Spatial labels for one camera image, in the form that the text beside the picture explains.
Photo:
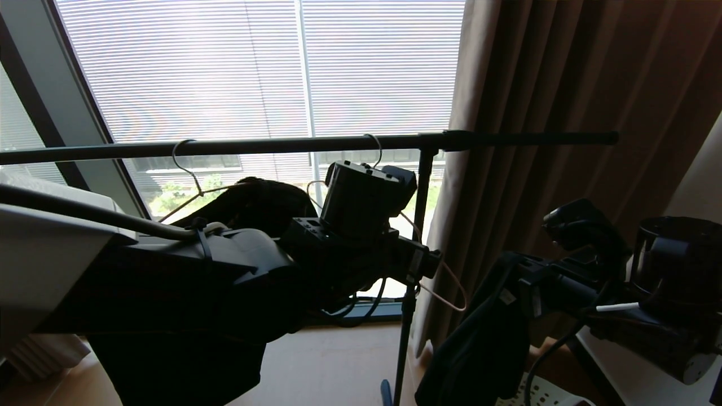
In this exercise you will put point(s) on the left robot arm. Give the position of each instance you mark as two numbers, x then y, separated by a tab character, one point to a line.
169	282

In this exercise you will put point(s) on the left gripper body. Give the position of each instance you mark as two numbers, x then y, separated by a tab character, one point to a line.
361	265

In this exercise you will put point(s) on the pink clothes hanger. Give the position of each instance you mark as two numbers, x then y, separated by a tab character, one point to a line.
181	207
463	298

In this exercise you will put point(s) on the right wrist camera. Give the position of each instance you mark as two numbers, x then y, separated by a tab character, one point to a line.
581	225

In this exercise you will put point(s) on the brown curtain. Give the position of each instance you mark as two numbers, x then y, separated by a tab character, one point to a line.
564	73
45	349

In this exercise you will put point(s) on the black garment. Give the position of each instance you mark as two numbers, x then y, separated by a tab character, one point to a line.
479	338
254	197

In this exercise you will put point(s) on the window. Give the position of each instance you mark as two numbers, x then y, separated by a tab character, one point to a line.
225	67

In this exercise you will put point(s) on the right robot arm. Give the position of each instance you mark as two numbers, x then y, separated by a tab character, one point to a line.
677	259

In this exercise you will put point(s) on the white laundry basket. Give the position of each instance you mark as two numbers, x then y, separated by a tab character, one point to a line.
541	392

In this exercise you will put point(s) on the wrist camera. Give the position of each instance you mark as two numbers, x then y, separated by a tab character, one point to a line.
581	225
361	197

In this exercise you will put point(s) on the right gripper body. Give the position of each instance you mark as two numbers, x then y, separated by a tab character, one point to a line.
558	290

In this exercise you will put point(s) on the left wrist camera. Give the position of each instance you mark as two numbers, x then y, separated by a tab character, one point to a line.
361	197

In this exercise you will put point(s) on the black clothes rack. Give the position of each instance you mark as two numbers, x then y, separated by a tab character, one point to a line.
282	145

